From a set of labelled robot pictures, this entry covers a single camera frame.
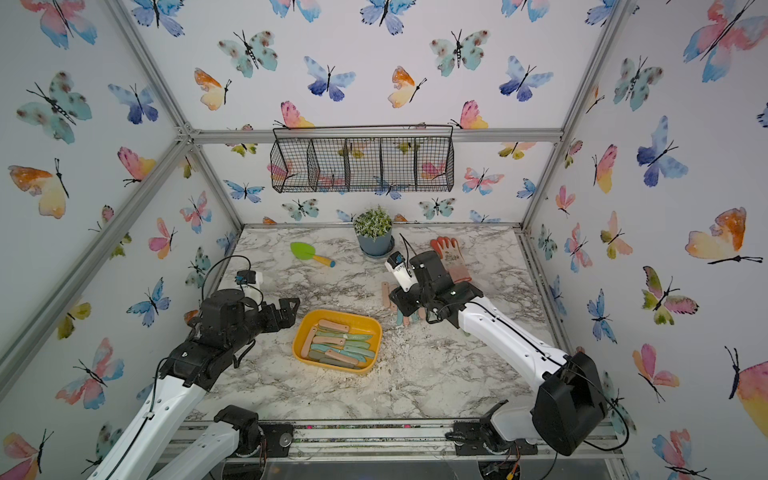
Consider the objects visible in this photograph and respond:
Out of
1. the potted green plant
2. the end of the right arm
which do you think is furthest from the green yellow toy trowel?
the end of the right arm

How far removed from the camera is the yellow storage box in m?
0.86

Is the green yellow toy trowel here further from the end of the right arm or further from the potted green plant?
the end of the right arm

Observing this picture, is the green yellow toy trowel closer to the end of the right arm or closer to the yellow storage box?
the yellow storage box

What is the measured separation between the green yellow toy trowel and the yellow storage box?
22 cm

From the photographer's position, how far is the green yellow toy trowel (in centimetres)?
111
